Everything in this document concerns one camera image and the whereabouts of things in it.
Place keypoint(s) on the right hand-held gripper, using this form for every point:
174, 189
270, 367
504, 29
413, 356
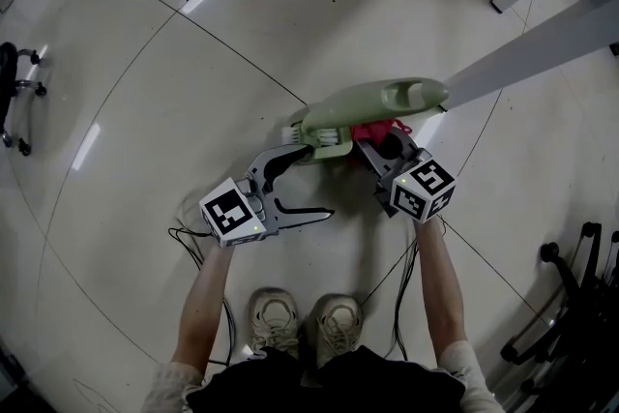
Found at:
423, 191

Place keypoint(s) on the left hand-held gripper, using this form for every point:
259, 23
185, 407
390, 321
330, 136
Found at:
232, 210

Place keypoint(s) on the red cloth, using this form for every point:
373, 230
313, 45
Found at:
372, 131

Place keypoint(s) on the pale green toilet brush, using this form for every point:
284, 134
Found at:
358, 104

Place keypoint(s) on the person's left forearm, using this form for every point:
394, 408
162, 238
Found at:
203, 300

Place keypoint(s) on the person's right forearm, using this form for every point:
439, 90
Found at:
440, 285

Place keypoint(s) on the person's left beige shoe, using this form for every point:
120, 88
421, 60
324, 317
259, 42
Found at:
274, 319

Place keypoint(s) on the person's beige shoe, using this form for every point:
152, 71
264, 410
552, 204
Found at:
338, 329
274, 319

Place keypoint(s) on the person's right beige shoe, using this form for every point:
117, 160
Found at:
338, 329

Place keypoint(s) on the long grey table leg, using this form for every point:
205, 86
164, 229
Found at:
532, 53

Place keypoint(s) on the person's black shorts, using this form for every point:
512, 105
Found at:
329, 389

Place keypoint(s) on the black office chair base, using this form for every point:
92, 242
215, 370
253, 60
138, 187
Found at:
580, 304
9, 77

